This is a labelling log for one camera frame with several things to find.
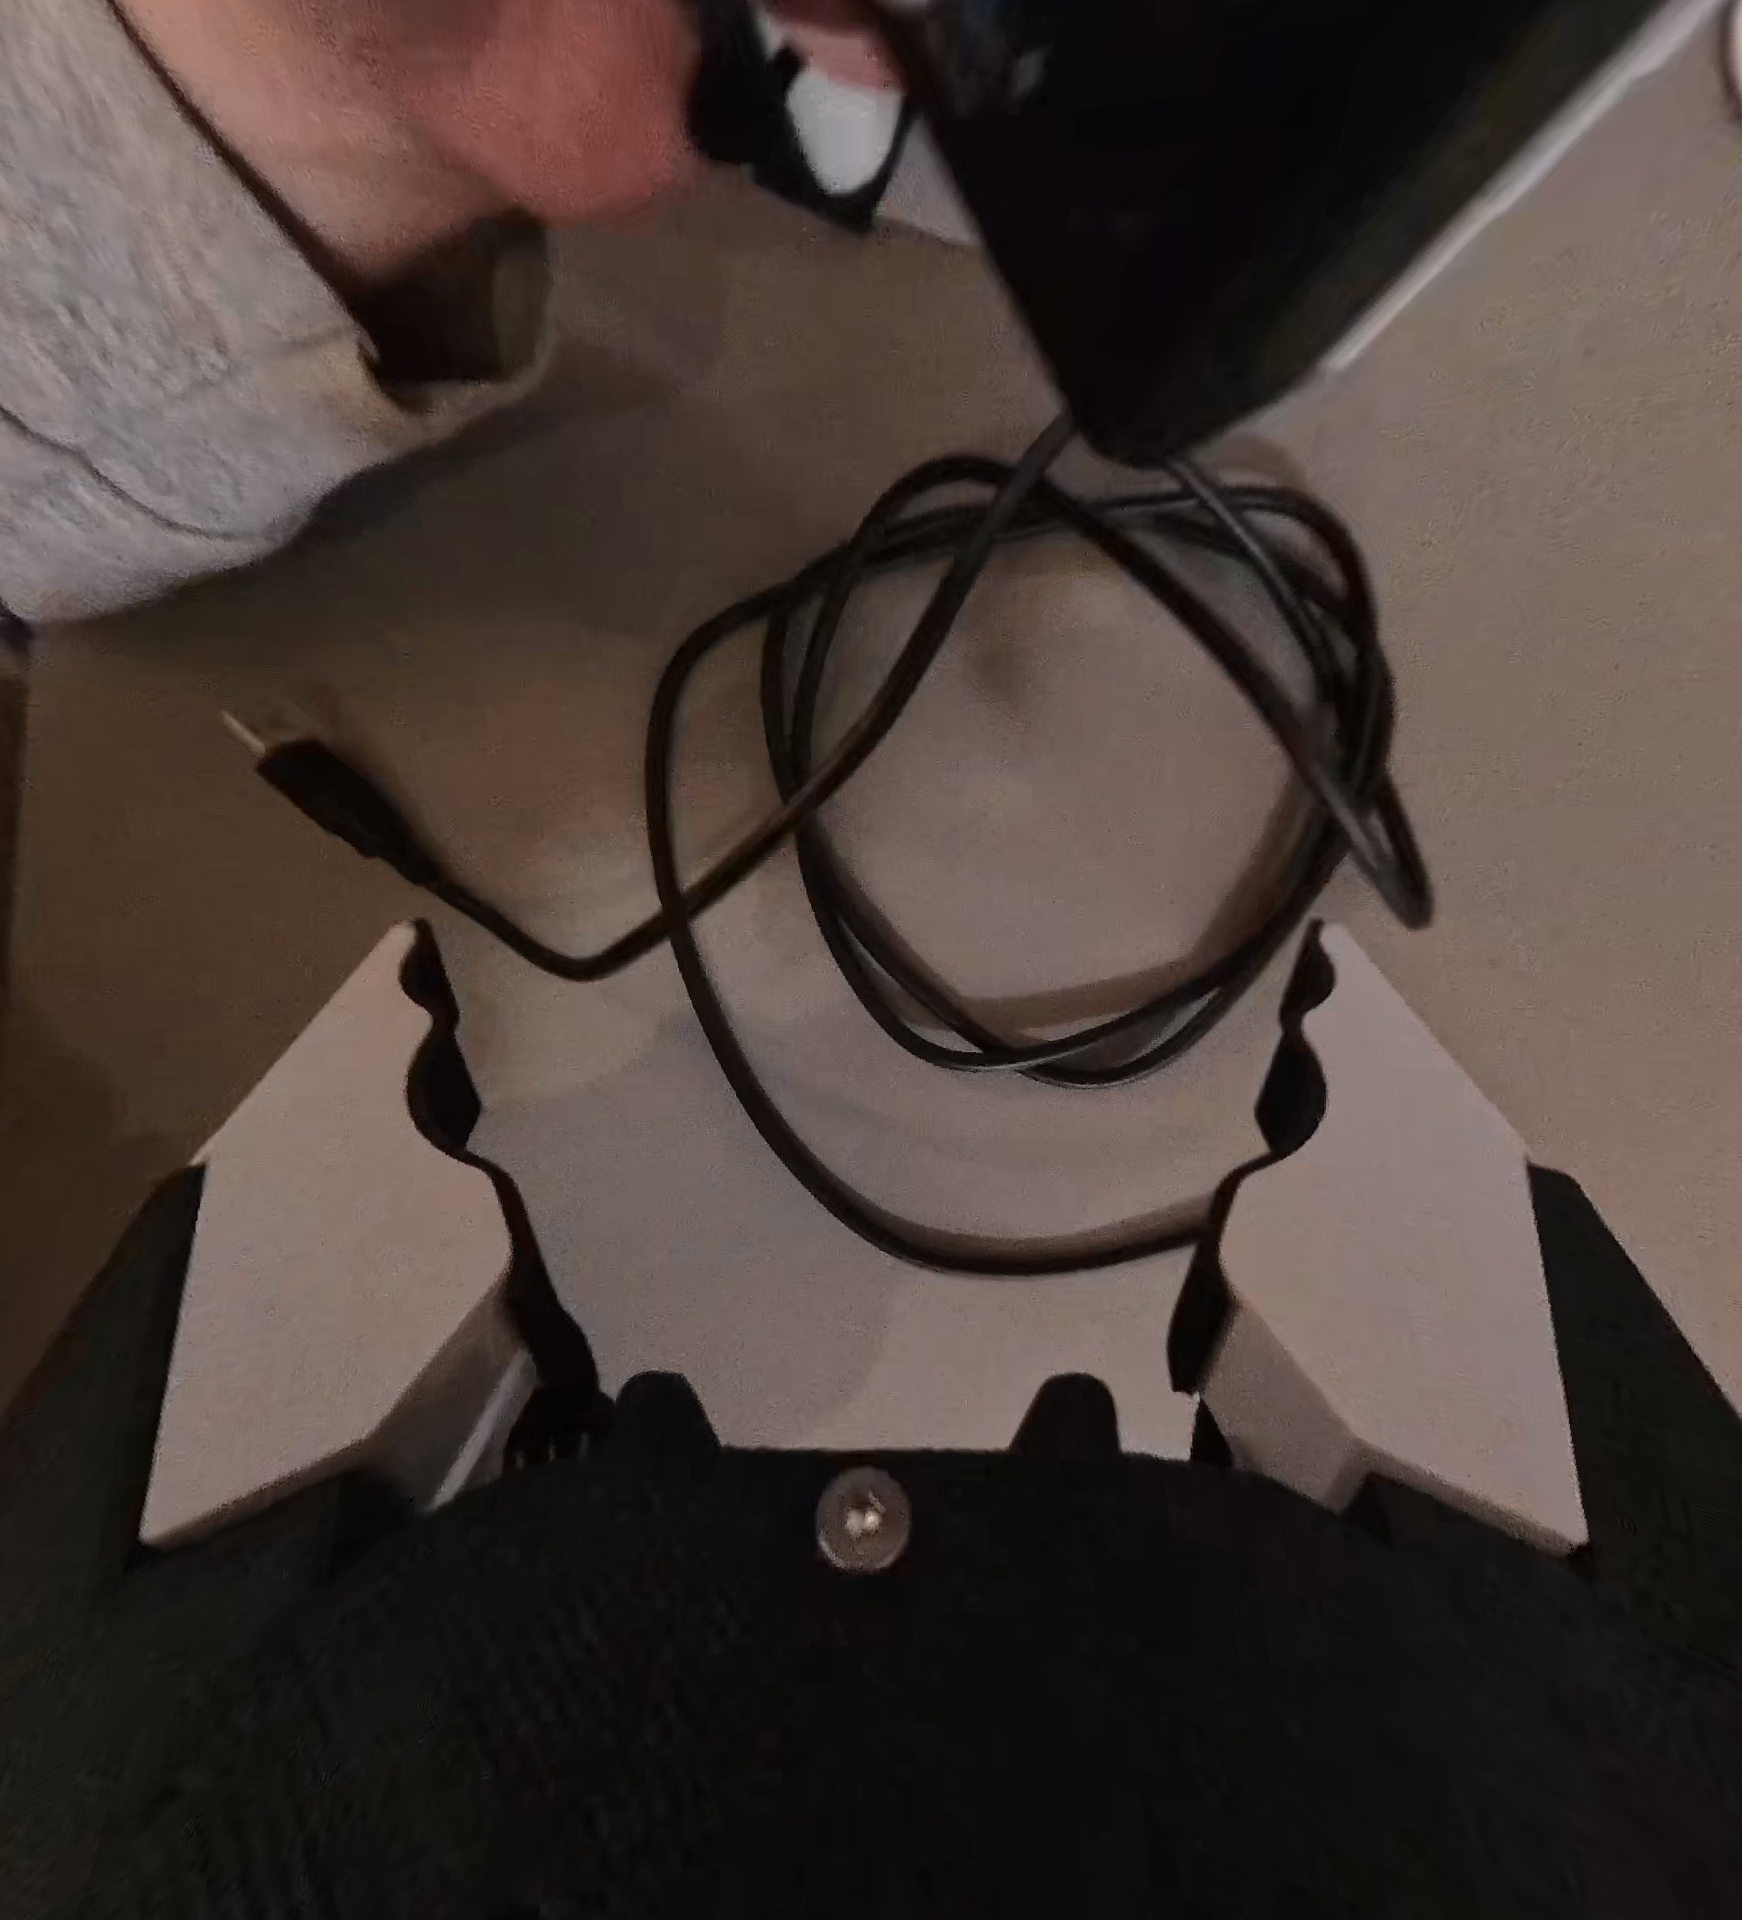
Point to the person's left hand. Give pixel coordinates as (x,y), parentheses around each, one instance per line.
(482,105)

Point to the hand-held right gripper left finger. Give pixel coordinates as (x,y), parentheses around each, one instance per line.
(315,1275)

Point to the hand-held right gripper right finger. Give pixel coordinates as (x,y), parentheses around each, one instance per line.
(1411,1275)

